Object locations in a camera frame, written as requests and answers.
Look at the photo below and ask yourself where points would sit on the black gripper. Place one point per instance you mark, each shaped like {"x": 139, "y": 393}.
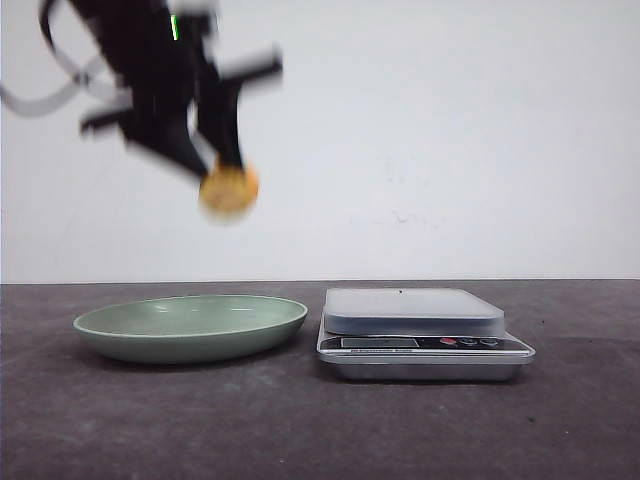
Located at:
{"x": 160, "y": 57}

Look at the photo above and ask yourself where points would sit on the green shallow plate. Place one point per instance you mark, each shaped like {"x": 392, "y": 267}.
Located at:
{"x": 190, "y": 329}

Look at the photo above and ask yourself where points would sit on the silver digital kitchen scale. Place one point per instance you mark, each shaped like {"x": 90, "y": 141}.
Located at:
{"x": 417, "y": 334}

